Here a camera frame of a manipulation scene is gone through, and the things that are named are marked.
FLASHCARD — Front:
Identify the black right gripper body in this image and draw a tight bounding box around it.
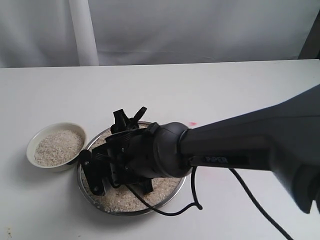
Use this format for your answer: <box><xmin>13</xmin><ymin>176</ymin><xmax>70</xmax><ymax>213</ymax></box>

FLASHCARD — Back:
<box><xmin>94</xmin><ymin>127</ymin><xmax>160</xmax><ymax>187</ymax></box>

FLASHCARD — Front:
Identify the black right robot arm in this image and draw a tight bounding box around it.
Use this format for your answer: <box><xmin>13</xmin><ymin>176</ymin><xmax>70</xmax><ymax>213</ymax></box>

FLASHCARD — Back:
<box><xmin>78</xmin><ymin>86</ymin><xmax>320</xmax><ymax>214</ymax></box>

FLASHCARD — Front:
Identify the white ceramic bowl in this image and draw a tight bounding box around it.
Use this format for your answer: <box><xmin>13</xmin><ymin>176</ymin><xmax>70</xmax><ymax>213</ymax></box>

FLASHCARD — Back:
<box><xmin>26</xmin><ymin>122</ymin><xmax>87</xmax><ymax>172</ymax></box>

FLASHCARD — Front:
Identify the white backdrop curtain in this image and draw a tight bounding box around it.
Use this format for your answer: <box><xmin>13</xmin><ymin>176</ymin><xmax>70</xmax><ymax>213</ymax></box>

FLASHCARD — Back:
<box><xmin>0</xmin><ymin>0</ymin><xmax>320</xmax><ymax>68</ymax></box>

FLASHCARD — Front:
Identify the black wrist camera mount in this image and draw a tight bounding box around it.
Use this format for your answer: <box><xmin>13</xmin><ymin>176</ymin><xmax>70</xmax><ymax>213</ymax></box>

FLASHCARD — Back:
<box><xmin>110</xmin><ymin>106</ymin><xmax>147</xmax><ymax>134</ymax></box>

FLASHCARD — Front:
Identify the black cable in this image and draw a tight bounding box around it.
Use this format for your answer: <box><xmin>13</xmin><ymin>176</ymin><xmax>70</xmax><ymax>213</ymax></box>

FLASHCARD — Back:
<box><xmin>124</xmin><ymin>164</ymin><xmax>295</xmax><ymax>240</ymax></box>

